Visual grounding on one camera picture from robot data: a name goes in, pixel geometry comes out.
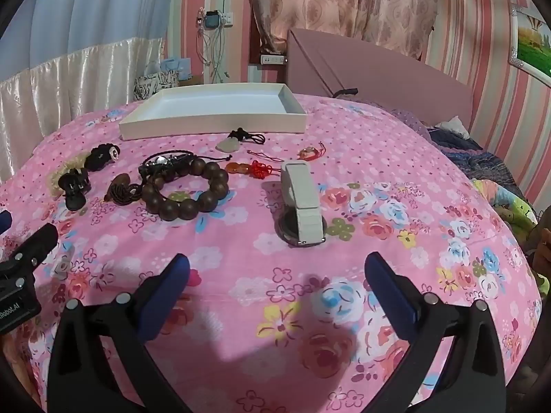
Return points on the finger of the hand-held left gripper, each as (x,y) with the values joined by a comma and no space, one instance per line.
(4,221)
(36,241)

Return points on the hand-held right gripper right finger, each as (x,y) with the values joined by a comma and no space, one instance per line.
(389,292)

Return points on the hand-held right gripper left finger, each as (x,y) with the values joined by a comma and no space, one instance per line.
(170,292)

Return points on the cream fluffy scrunchie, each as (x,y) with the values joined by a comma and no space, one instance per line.
(54,176)

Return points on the black flower hair clip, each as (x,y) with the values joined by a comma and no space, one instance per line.
(97,159)

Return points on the orange pendant with red knot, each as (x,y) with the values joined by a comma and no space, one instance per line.
(239,166)

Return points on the small red knotted charm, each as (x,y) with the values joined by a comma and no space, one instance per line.
(308,152)

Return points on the white shallow box tray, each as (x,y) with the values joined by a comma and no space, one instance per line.
(215,103)

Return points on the black hair claw clip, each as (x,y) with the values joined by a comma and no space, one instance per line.
(73,200)

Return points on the pink floral bed sheet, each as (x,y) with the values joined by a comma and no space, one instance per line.
(258,309)

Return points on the brown carved wooden pendant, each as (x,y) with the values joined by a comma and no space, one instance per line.
(120,183)

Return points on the green yellow cartoon blanket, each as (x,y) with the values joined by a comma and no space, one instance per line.
(503,200)

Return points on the cream satin curtain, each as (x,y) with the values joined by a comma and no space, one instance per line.
(64,81)

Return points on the dark patterned blanket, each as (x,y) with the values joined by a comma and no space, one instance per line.
(473,155)

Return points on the purple dotted pillow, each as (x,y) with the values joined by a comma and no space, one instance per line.
(409,122)

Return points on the white pillow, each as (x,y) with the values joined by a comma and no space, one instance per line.
(454,125)

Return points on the black white floral gift bag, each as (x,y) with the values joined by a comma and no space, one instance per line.
(150,86)

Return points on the brown cardboard box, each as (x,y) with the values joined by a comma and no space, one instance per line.
(191,81)

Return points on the light blue gift bag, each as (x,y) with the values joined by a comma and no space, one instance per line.
(176,66)

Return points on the pink bed headboard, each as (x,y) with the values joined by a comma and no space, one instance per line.
(366,69)

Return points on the white power strip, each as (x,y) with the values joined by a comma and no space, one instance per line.
(273,59)

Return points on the framed landscape picture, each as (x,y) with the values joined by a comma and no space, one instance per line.
(533,47)

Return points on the pink patterned curtain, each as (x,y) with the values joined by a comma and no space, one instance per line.
(344,4)

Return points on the wall outlet with charger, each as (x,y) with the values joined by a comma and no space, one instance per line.
(213,19)

